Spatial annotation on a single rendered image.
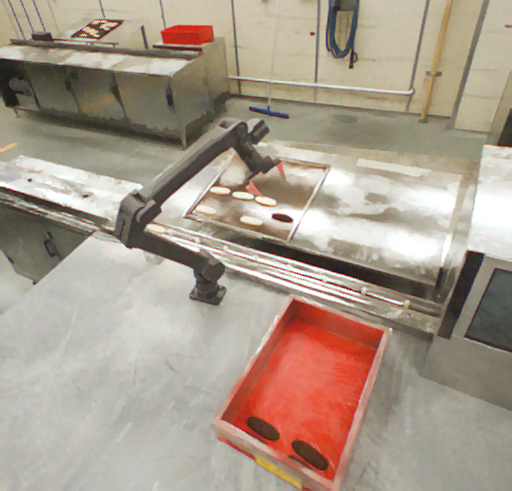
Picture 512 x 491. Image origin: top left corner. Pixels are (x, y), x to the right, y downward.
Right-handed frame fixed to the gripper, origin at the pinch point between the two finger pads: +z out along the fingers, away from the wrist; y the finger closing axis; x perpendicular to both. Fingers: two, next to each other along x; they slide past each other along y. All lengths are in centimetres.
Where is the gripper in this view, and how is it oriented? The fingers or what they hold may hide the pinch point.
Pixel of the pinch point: (273, 187)
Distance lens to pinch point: 130.0
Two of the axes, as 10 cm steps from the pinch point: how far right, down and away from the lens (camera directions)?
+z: 5.9, 6.9, 4.1
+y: -7.9, 5.9, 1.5
